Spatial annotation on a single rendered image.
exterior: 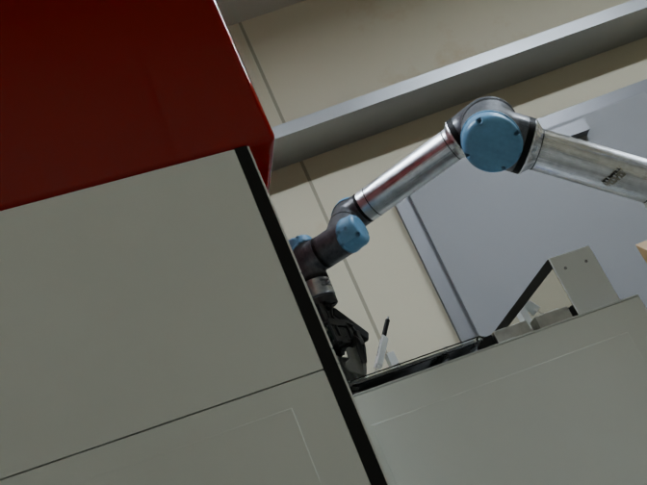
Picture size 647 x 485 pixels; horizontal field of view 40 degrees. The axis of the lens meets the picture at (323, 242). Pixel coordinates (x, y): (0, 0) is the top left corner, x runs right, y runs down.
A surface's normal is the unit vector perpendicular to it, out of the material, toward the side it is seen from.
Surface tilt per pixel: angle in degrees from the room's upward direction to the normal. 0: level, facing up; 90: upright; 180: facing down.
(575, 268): 90
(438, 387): 90
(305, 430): 90
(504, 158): 124
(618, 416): 90
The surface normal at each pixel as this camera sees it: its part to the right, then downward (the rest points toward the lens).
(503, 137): -0.27, 0.35
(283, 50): -0.04, -0.41
